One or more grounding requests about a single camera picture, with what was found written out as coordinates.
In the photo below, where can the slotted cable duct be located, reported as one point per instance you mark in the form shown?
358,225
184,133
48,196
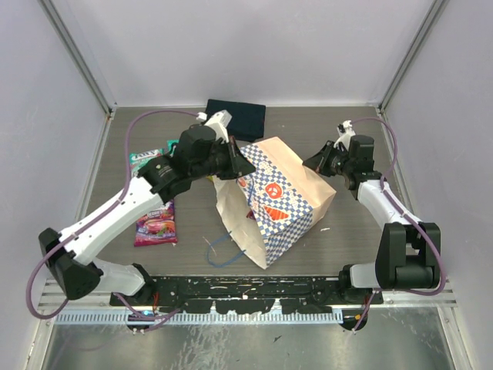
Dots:
274,317

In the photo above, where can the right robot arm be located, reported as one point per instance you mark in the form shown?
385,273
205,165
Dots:
409,250

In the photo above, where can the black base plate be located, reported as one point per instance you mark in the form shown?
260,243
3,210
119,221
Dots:
247,295

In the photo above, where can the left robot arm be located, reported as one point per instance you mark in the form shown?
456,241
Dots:
72,253

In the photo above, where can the checkered paper bag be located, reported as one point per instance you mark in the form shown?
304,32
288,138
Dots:
268,211

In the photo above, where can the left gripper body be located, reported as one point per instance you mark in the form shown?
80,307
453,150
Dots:
218,164

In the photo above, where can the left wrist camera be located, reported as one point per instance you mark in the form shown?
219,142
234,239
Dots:
218,122

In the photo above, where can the pink snack packet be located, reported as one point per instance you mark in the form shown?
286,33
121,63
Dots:
157,227

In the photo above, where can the dark folded cloth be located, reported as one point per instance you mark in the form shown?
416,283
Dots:
248,119

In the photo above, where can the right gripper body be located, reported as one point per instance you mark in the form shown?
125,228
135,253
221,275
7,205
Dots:
340,163

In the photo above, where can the green snack packet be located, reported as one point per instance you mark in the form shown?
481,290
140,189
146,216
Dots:
171,145
138,160

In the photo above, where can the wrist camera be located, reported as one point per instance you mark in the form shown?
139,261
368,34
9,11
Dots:
346,132
218,122

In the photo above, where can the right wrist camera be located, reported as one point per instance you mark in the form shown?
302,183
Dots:
346,132

